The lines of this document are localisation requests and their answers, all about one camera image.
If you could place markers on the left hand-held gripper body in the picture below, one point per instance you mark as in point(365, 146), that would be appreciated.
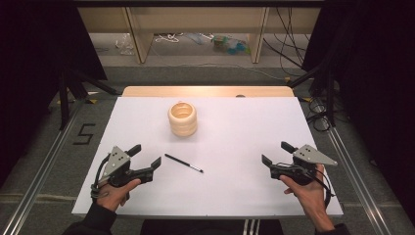
point(116, 163)

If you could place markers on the black curtain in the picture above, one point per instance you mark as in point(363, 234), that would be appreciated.
point(32, 65)
point(375, 81)

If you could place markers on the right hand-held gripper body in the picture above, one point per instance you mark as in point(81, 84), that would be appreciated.
point(308, 156)

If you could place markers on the black pen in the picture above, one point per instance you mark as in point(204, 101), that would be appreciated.
point(182, 162)

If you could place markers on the aluminium floor rail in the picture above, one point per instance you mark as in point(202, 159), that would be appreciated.
point(359, 189)
point(32, 192)

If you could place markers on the black metal stand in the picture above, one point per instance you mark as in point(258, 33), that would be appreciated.
point(63, 98)
point(331, 98)

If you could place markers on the colourful plastic toys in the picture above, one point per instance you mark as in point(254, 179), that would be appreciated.
point(230, 44)

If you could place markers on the clear plastic bag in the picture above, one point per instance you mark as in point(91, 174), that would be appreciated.
point(124, 44)

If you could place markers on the white table mat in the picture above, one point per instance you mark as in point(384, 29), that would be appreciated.
point(235, 130)

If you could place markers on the wooden shelf unit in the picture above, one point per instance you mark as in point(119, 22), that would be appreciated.
point(137, 39)

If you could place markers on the person's left hand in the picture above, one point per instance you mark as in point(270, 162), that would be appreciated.
point(114, 196)

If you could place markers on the person's right hand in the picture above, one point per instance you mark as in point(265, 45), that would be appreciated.
point(310, 196)

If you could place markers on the ribbed wooden pen holder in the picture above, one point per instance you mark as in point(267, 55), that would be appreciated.
point(182, 127)

